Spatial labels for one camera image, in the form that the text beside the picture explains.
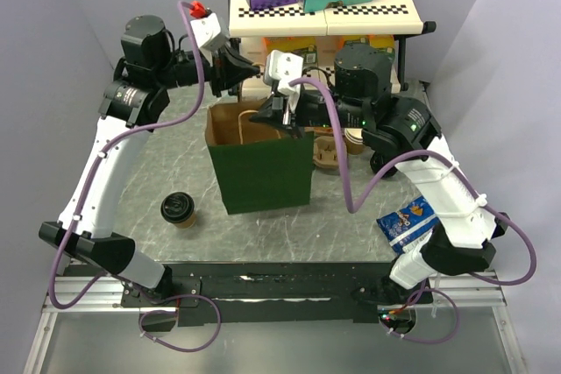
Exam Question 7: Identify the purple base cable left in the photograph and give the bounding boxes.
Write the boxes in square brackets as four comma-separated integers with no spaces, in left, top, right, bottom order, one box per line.
[138,293,223,353]

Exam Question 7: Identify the brown paper coffee cup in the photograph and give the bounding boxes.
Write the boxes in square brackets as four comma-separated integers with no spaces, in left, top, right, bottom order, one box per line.
[174,211,196,229]

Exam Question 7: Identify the spare brown cup carriers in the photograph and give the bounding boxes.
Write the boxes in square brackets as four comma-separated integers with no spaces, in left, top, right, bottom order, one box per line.
[313,136,339,170]

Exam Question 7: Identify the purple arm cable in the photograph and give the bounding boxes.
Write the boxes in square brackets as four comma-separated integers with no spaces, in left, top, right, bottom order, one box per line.
[47,0,207,309]
[288,76,538,286]

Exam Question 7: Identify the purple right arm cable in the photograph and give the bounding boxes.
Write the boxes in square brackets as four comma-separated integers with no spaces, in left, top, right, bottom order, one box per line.
[288,76,538,286]

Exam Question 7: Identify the green paper bag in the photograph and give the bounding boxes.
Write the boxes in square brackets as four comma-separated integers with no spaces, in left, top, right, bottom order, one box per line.
[204,101,314,215]

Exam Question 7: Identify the spare black cup lid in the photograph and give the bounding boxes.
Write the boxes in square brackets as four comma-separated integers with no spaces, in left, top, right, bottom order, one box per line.
[369,152,397,180]

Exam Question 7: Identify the stacked paper cups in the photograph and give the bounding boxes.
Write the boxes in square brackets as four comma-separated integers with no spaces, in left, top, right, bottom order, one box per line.
[344,128,365,155]

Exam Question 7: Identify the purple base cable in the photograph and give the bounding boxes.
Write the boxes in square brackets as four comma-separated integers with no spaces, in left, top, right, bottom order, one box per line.
[138,293,223,353]
[385,288,460,345]

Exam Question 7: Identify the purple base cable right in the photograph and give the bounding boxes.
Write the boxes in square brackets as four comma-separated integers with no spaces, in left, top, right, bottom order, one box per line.
[385,288,460,345]

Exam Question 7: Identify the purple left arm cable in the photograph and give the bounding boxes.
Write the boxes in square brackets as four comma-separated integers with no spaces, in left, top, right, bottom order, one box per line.
[47,0,207,309]

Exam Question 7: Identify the green yellow box right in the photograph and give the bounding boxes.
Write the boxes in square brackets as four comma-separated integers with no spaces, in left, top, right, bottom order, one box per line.
[338,35,395,61]

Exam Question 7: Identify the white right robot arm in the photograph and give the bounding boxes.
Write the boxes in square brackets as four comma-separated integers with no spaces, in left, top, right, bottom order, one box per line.
[251,44,507,303]

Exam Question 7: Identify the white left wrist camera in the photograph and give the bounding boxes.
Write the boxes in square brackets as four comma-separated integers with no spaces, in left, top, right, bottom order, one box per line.
[188,1,230,62]

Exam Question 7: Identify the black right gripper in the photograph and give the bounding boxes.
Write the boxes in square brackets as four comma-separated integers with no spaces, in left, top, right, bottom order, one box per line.
[247,88,368,139]

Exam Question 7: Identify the green yellow box left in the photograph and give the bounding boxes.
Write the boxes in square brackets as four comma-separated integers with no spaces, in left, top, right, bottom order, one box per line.
[264,36,317,65]

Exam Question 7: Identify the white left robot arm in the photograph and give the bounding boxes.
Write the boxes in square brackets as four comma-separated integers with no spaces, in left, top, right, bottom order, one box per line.
[39,12,259,306]

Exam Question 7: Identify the cream black shelf rack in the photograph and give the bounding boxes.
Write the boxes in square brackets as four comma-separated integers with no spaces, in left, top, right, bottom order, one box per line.
[229,0,437,94]

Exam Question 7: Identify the blue chips bag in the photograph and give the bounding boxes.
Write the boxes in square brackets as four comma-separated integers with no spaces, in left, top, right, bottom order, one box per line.
[376,196,439,255]

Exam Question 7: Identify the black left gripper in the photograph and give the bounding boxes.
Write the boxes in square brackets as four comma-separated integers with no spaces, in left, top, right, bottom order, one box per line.
[154,42,261,98]

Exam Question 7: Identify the black plastic cup lid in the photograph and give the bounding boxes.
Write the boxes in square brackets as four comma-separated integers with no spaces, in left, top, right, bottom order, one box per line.
[160,192,195,223]

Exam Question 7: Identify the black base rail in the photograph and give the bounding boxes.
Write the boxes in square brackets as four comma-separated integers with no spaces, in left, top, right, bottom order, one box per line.
[121,262,412,327]

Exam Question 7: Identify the green yellow box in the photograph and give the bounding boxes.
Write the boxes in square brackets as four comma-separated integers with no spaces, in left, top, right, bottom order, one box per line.
[338,35,395,61]
[264,36,317,65]

